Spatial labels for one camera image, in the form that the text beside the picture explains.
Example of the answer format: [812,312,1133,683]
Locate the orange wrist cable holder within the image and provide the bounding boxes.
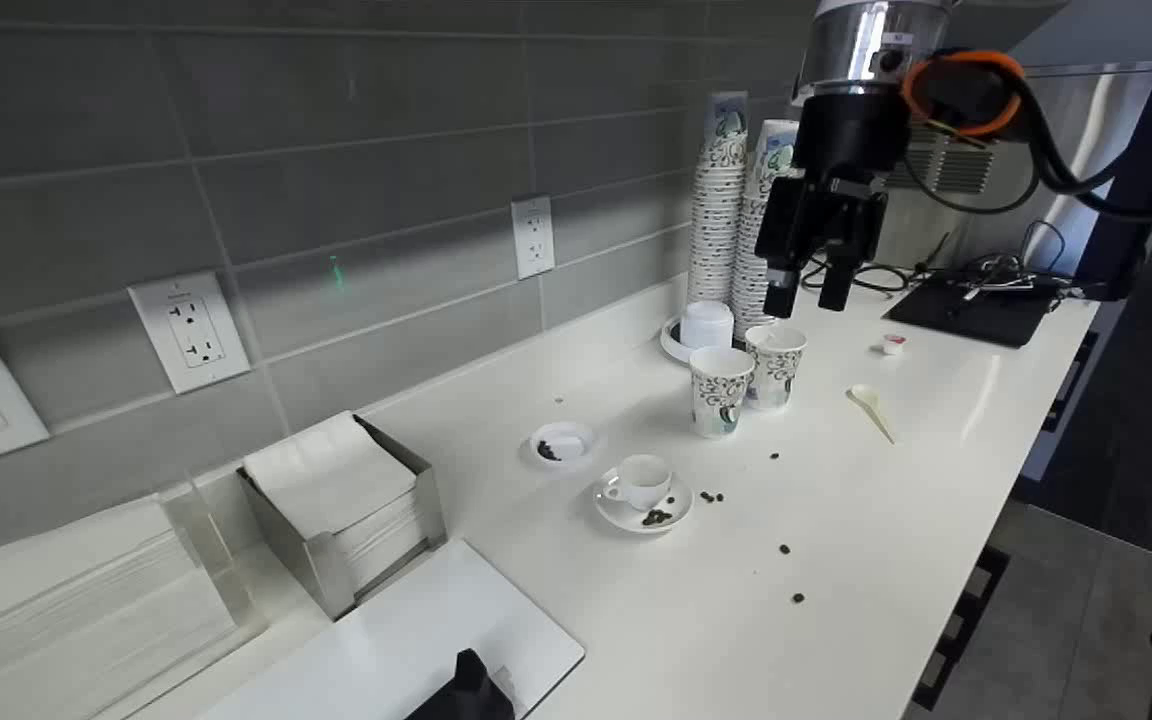
[900,48,1029,145]

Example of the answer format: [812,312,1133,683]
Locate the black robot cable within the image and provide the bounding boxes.
[887,55,1152,226]

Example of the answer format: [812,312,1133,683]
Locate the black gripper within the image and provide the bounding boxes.
[753,82,916,320]

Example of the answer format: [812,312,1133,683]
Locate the patterned paper cup stack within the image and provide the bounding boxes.
[729,116,803,336]

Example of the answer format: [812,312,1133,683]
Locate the white narrow wall outlet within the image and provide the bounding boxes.
[509,194,561,284]

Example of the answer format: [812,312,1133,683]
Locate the metal napkin dispenser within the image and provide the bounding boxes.
[236,412,452,619]

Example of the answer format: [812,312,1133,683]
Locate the black mat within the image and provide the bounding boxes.
[885,278,1065,353]

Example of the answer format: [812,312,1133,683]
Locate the flat white board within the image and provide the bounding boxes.
[191,536,588,720]

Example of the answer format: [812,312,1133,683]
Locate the patterned paper coffee cup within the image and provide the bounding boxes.
[742,320,812,412]
[689,343,762,439]

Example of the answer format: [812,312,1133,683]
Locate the round white cup tray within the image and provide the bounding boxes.
[658,318,742,372]

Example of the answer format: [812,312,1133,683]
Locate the white ceramic tea cup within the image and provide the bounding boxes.
[595,451,676,517]

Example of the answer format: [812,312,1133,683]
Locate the tangled black cables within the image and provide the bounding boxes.
[798,237,1048,304]

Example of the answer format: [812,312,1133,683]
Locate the white ceramic saucer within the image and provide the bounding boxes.
[588,478,696,542]

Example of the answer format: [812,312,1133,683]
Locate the clear acrylic holder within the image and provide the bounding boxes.
[0,483,268,720]

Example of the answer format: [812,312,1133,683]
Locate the white double wall outlet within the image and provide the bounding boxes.
[123,268,258,396]

